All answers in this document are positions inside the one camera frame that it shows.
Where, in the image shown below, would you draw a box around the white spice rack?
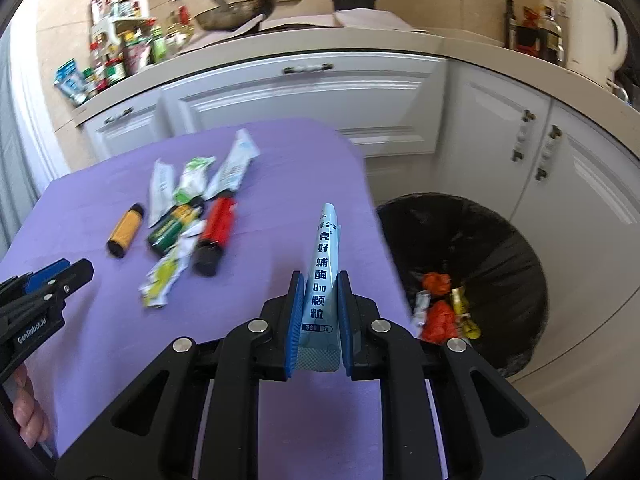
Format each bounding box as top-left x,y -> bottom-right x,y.
90,16 -> 156,61

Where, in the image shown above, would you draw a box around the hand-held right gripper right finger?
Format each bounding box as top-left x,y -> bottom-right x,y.
336,270 -> 587,480

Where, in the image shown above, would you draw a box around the purple tablecloth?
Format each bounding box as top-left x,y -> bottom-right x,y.
0,117 -> 448,480

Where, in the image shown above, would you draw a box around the short white sachet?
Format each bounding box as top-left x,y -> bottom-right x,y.
148,159 -> 177,226

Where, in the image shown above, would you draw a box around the white electric kettle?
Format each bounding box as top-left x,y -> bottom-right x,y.
566,0 -> 629,92

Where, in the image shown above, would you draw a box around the wide white drawer front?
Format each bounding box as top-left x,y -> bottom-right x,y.
160,54 -> 448,161

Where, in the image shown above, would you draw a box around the black cast iron pot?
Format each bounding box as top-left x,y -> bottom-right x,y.
326,0 -> 382,12

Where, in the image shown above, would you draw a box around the red black cylinder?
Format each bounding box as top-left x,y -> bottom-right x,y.
192,191 -> 237,277

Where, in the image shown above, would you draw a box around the light blue sachet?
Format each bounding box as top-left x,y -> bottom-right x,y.
292,203 -> 343,373

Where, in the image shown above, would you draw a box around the wide drawer handle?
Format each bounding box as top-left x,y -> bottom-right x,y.
282,63 -> 334,75

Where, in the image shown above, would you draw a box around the long white sachet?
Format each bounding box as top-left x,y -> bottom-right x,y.
204,129 -> 261,201

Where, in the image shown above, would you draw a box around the small orange wrapper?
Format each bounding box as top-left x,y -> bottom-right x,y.
422,272 -> 451,296

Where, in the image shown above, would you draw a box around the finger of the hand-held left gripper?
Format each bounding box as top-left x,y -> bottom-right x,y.
30,258 -> 95,311
0,258 -> 72,308

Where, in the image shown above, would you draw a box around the person's left hand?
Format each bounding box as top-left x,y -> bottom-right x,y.
12,364 -> 51,448

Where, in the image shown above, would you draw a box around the small white cabinet front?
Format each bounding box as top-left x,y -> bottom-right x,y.
82,102 -> 168,166

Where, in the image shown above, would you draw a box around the white ceramic door handle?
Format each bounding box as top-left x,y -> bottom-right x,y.
534,125 -> 562,182
510,108 -> 535,162

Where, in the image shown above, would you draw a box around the blue packets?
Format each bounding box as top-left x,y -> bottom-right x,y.
54,57 -> 88,107

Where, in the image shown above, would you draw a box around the green black cylinder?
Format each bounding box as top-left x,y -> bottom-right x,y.
147,199 -> 206,253

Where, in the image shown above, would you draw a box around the narrow white cabinet door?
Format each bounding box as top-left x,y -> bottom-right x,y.
440,57 -> 553,221

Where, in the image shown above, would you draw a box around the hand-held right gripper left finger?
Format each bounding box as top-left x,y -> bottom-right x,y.
55,270 -> 306,480

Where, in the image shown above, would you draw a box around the yellow sachet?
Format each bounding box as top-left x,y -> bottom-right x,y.
450,286 -> 482,338

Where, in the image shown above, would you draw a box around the group of condiment bottles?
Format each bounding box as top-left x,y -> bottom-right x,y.
80,0 -> 196,101

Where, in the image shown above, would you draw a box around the bin with black liner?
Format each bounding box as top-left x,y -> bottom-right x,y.
375,192 -> 547,378

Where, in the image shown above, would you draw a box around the dark oil bottle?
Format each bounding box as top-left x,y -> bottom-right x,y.
504,0 -> 517,50

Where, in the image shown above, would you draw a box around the yellow-green white sachet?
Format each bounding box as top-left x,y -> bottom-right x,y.
139,220 -> 207,308

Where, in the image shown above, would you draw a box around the white door frame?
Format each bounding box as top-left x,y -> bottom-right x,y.
0,25 -> 71,241

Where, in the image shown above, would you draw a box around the steel wok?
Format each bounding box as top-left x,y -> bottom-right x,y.
194,0 -> 277,32

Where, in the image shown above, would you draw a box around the soy sauce bottle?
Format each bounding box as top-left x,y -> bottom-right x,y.
537,0 -> 566,66

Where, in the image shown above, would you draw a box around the orange plastic bag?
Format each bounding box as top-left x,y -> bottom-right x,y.
420,301 -> 461,345

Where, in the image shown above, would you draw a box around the white stove cloth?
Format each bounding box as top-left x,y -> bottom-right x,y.
182,25 -> 251,56
260,7 -> 426,33

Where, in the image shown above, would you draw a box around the green white sachet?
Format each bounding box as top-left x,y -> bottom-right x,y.
172,156 -> 217,206

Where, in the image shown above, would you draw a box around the broad white cabinet door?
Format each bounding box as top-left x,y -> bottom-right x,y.
505,100 -> 640,461

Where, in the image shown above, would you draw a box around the red packet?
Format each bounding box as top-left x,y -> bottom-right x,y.
516,6 -> 541,56

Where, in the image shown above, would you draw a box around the yellow black cylinder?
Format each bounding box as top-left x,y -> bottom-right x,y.
106,202 -> 146,257

